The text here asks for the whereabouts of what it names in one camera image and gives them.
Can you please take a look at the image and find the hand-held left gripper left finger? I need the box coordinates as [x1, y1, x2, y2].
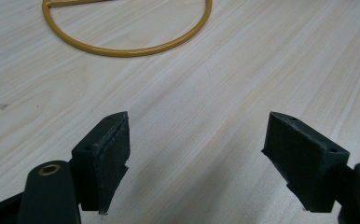
[70, 111, 132, 216]

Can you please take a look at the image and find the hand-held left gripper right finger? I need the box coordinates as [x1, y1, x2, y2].
[260, 111, 351, 214]

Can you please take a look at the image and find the yellow metal ring stand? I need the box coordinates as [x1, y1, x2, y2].
[41, 0, 214, 58]

